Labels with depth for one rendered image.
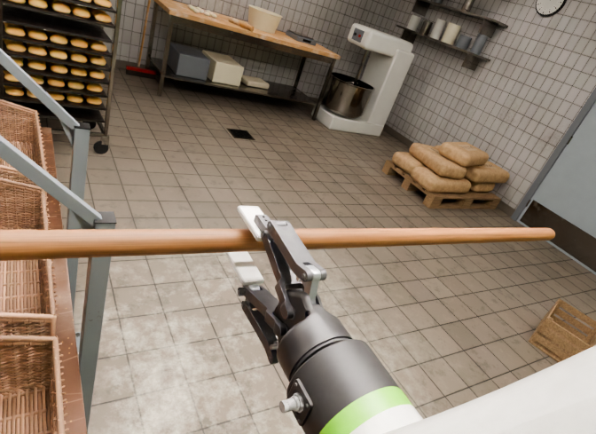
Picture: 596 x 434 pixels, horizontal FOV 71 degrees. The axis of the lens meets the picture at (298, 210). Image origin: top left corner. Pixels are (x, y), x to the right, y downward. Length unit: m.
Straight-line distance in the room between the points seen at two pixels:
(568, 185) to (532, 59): 1.49
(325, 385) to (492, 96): 5.47
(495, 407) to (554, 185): 5.05
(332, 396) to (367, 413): 0.03
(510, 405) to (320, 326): 0.25
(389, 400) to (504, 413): 0.20
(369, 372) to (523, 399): 0.21
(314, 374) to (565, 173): 4.89
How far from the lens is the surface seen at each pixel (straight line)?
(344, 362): 0.38
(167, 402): 1.82
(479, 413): 0.19
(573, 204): 5.14
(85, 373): 1.28
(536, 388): 0.19
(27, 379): 1.10
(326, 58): 5.65
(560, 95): 5.36
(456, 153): 4.61
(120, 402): 1.81
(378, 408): 0.37
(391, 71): 5.97
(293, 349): 0.41
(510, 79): 5.68
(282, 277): 0.46
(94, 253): 0.49
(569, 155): 5.18
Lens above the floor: 1.49
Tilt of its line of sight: 27 degrees down
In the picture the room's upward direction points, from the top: 20 degrees clockwise
